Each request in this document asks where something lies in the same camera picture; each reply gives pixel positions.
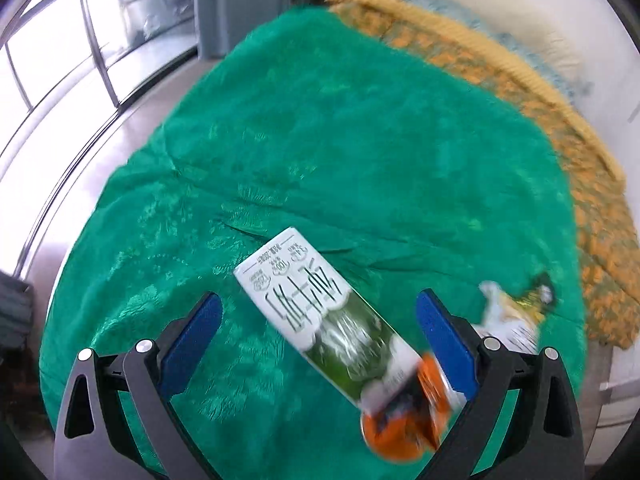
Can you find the green blanket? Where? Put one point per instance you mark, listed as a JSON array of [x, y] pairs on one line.
[[350, 135]]

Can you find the white green milk carton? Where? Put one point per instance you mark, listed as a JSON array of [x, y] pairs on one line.
[[310, 305]]

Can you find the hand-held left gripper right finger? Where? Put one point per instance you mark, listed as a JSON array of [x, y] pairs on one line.
[[447, 345]]

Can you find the crushed orange can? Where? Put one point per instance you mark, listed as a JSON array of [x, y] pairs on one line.
[[400, 435]]

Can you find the light blue patterned cloth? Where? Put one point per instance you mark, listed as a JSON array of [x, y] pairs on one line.
[[450, 10]]

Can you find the grey curtain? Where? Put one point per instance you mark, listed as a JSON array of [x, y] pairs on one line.
[[235, 0]]

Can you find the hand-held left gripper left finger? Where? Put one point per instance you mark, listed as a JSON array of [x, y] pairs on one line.
[[192, 345]]

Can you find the crumpled white yellow wrapper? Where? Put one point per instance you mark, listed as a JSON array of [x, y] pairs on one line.
[[510, 317]]

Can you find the sliding glass door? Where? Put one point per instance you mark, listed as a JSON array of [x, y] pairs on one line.
[[97, 45]]

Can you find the yellow orange patterned bedspread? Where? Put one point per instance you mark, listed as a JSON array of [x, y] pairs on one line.
[[595, 240]]

